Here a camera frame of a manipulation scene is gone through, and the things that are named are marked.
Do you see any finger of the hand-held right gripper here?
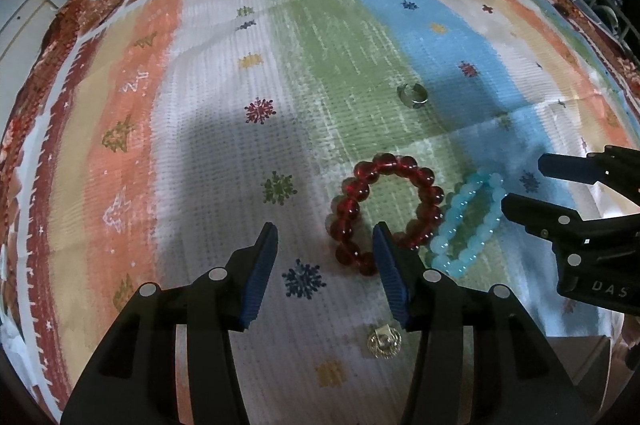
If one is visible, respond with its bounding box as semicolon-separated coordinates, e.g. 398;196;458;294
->
538;145;640;188
501;193;601;252

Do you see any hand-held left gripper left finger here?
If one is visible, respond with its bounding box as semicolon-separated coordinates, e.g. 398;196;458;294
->
60;222;279;425

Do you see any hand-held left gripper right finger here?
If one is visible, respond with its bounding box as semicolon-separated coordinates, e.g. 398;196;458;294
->
372;221;596;425

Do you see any light blue bead bracelet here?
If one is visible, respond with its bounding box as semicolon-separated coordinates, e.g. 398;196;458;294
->
430;172;504;277

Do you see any rectangular metal tin box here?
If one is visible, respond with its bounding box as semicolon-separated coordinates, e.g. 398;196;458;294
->
547;334;612;411

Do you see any red bead bracelet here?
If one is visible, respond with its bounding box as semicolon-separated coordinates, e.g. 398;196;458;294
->
325;153;446;277

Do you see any striped pastel blanket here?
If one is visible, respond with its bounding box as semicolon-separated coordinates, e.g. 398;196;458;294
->
25;0;640;421

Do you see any white headboard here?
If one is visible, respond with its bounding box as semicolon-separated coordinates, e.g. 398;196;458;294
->
0;0;66;70

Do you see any silver open ring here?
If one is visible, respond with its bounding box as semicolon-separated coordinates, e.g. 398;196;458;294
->
396;82;429;110

